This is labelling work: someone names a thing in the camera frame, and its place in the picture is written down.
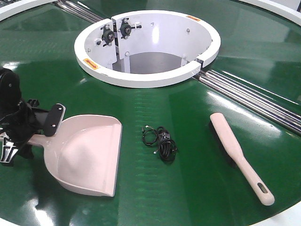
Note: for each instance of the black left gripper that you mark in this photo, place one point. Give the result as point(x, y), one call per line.
point(20, 125)

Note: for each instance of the beige plastic dustpan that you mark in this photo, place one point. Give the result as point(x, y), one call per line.
point(83, 154)

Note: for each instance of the beige hand brush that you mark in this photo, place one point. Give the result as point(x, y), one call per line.
point(234, 150)

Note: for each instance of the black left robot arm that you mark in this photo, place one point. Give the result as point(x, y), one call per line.
point(10, 92)

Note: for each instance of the white outer conveyor rim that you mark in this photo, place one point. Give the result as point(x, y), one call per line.
point(274, 7)

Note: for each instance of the orange arrow label front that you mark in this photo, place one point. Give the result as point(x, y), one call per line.
point(91, 63)

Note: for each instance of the orange arrow label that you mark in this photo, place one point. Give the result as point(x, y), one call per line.
point(193, 18)
point(91, 63)

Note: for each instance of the steel roller strip left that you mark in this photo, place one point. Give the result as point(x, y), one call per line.
point(78, 10)

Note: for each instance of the steel roller strip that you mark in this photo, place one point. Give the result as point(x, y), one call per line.
point(251, 98)
point(78, 10)

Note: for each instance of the orange arrow label rear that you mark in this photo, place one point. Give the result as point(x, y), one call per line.
point(193, 18)

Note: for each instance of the steel roller strip right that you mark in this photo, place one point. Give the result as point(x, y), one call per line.
point(251, 98)

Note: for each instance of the black wrist camera plate left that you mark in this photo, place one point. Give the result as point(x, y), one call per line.
point(53, 119)

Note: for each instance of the black bearing mount left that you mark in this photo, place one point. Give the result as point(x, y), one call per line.
point(108, 36)

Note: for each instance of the black bearing mount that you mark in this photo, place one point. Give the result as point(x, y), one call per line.
point(126, 28)
point(108, 36)

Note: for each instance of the black bearing mount right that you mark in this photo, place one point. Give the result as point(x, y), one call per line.
point(126, 28)

